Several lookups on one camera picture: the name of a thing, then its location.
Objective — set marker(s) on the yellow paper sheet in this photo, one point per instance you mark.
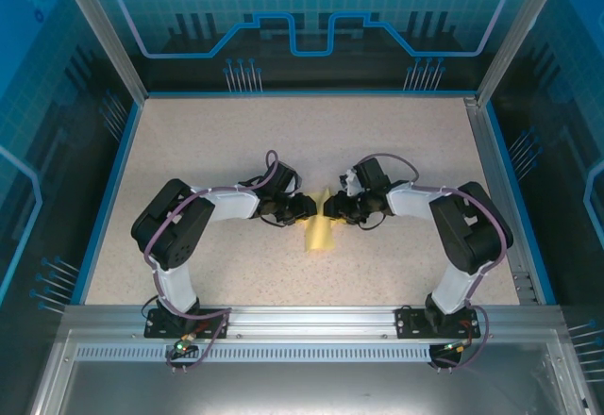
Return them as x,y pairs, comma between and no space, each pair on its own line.
318,236

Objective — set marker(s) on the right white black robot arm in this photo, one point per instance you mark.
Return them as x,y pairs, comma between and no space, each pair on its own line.
472,236

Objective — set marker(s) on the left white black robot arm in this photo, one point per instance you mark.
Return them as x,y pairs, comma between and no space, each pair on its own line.
172,231

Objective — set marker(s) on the blue table border strip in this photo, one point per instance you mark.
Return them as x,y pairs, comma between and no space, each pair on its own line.
504,151
118,170

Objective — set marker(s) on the yellow power connector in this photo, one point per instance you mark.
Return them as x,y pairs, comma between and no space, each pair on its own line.
460,345
185,342

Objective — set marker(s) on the grey metal tray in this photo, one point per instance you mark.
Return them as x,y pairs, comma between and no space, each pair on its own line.
302,386

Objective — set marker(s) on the blue printed side panel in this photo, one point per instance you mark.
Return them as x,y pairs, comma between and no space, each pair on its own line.
38,151
557,151

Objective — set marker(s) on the long aluminium base rail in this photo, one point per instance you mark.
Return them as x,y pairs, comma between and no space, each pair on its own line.
307,323

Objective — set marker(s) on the aluminium side rail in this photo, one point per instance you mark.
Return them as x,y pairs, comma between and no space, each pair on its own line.
487,151

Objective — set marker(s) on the aluminium frame post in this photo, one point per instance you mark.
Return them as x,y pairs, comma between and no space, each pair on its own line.
516,33
103,33

